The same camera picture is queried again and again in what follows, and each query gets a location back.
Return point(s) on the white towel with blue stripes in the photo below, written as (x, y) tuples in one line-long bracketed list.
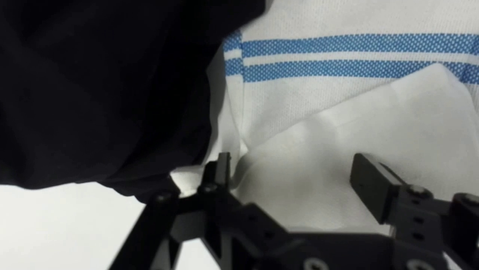
[(349, 125)]

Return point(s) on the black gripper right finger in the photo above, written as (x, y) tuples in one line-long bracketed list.
[(383, 190)]

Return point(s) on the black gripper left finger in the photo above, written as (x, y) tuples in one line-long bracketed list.
[(225, 200)]

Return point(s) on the black cloth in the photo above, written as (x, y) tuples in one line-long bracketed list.
[(99, 91)]

